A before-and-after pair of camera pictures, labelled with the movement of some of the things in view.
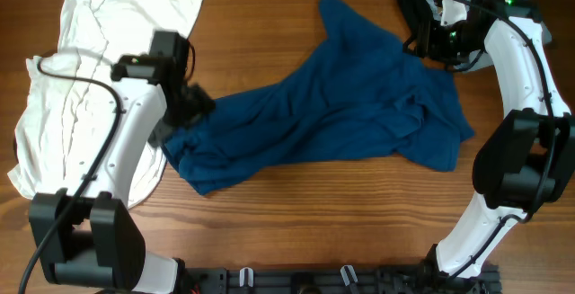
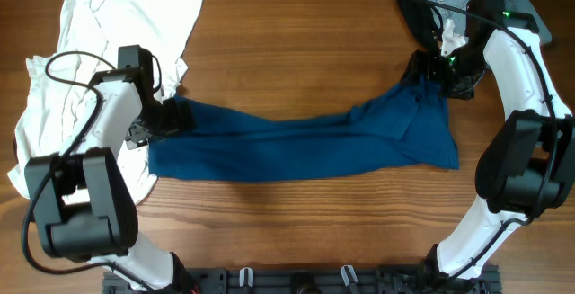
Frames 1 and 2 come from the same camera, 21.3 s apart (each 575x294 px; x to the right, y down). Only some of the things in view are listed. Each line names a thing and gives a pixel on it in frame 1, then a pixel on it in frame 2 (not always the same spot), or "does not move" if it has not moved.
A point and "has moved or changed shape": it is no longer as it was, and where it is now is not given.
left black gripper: (199, 104) to (174, 123)
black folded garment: (413, 6) does not move
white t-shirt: (70, 91) does not move
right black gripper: (426, 35) to (464, 91)
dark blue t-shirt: (347, 102) has moved or changed shape
